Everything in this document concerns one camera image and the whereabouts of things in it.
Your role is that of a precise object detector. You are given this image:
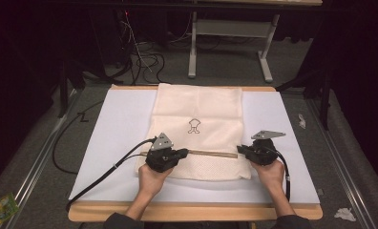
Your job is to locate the large crumpled white paper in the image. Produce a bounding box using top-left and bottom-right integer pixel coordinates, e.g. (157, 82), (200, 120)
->
(333, 207), (357, 222)

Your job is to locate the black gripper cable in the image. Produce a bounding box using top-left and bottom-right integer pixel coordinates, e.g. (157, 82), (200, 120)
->
(65, 136), (158, 212)
(266, 146), (291, 202)

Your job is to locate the white foam mat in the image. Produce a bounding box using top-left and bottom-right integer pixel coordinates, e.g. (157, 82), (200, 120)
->
(69, 88), (321, 205)

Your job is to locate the person's right hand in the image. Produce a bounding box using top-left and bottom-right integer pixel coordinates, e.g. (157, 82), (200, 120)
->
(249, 158), (286, 193)

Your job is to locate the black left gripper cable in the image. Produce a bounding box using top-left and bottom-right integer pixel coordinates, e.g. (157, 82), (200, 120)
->
(65, 136), (158, 212)

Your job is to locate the wooden table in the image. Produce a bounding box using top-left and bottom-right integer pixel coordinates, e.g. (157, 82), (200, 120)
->
(67, 84), (325, 222)

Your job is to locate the black floor cable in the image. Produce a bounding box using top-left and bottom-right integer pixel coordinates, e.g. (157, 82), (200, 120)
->
(52, 100), (105, 176)

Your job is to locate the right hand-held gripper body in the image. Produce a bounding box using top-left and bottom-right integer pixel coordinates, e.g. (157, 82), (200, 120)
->
(244, 129), (287, 167)

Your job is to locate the black stand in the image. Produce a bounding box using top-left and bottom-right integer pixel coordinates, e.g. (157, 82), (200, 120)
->
(275, 68), (333, 132)
(56, 56), (87, 119)

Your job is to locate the person's left hand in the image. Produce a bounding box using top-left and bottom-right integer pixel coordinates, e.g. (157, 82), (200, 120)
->
(137, 163), (175, 199)

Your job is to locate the cream mesh laundry bag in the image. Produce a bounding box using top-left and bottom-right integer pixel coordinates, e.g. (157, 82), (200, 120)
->
(136, 82), (253, 181)

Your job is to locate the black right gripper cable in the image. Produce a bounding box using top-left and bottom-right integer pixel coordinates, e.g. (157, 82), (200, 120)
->
(266, 146), (291, 202)

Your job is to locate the metal floor rail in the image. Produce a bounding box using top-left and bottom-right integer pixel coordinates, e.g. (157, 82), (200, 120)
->
(305, 96), (371, 229)
(0, 89), (83, 229)

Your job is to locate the white metal desk frame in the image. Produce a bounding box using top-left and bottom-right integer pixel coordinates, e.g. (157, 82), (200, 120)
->
(187, 10), (281, 84)

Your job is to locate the tangle of black cables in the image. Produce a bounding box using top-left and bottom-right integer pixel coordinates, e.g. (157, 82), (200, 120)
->
(114, 10), (195, 85)

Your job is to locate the green yellow packet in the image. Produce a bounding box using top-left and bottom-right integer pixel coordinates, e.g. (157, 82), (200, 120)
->
(0, 192), (21, 229)

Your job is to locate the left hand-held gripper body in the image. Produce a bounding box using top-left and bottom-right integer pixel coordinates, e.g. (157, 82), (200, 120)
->
(144, 132), (182, 174)

